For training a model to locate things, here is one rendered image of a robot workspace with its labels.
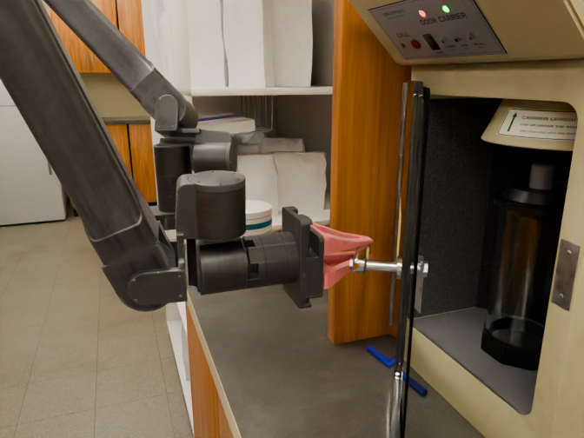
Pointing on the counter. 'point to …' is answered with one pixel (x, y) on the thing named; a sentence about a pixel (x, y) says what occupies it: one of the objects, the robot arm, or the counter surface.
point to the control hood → (507, 30)
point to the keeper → (565, 274)
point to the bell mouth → (533, 125)
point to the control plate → (437, 28)
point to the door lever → (361, 263)
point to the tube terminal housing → (429, 73)
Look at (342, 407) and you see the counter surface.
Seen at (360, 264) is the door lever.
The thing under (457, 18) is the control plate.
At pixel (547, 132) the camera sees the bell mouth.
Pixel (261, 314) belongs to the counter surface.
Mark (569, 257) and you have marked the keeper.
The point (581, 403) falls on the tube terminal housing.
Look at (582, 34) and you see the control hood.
